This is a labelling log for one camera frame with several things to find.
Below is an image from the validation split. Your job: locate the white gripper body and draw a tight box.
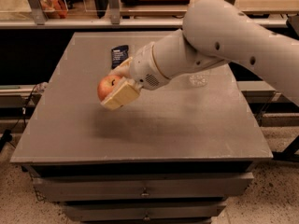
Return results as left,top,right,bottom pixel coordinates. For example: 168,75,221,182
129,42,170,91

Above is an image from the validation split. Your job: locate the metal shelf rail frame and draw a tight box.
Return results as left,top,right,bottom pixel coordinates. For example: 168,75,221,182
0,0,289,30

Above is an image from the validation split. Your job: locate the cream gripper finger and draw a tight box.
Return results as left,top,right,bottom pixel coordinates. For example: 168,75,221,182
101,77,141,110
108,57,133,78

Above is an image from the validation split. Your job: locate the black cable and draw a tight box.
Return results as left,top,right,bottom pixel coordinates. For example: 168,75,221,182
0,85,40,152

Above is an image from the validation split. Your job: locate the grey drawer cabinet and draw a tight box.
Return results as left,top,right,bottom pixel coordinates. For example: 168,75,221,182
11,32,271,224

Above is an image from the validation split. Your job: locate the clear plastic water bottle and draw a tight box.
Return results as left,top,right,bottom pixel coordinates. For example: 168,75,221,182
189,71,209,87

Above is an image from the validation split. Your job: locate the grey drawer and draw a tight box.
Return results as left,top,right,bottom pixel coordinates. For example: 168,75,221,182
34,173,253,202
64,202,226,222

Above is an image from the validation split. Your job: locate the red apple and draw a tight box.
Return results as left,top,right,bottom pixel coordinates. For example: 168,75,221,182
97,75,121,101

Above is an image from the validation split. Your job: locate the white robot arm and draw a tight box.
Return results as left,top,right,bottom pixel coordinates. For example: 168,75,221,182
101,0,299,110

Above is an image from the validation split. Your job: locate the top grey drawer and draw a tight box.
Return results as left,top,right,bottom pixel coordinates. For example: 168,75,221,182
34,173,253,202

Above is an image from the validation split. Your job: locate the lower grey drawer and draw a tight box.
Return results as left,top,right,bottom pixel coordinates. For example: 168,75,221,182
64,202,226,222

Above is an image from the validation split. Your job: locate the orange plastic bag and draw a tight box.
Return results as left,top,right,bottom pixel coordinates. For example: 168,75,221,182
39,0,67,19

